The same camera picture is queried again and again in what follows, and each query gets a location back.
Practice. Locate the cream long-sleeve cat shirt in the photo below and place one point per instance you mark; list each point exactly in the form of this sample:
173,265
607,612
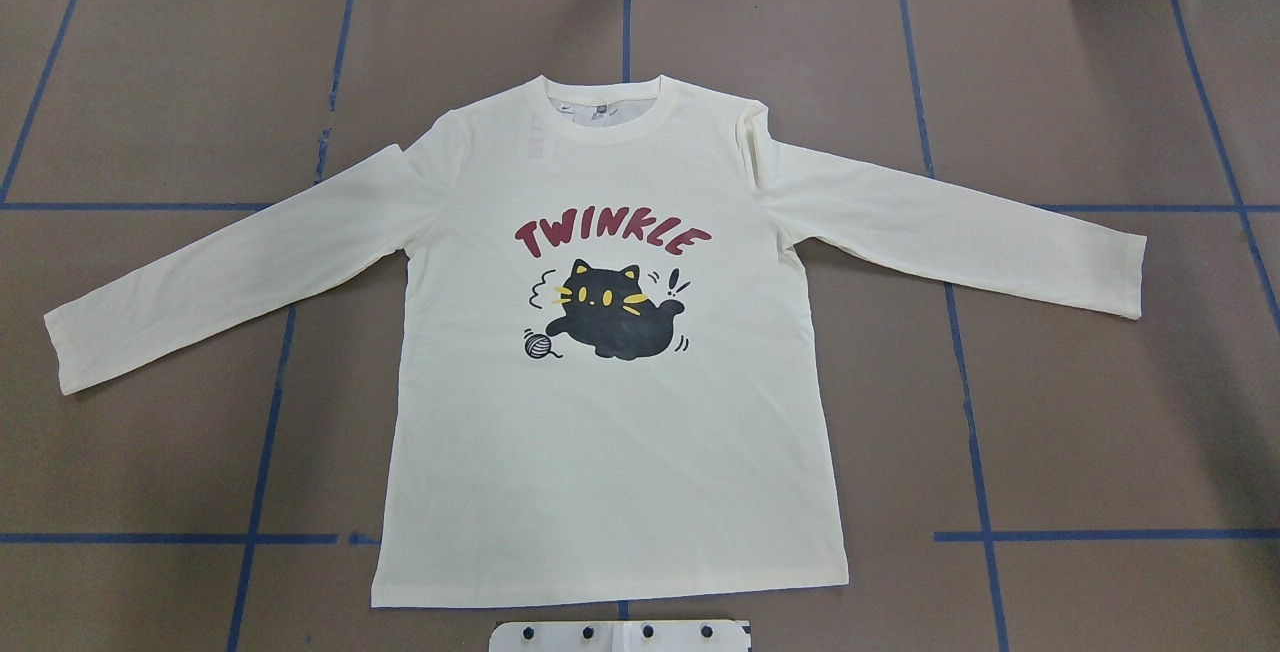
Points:
608,385

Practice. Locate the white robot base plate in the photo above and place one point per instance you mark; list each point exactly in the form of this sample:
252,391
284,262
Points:
623,635

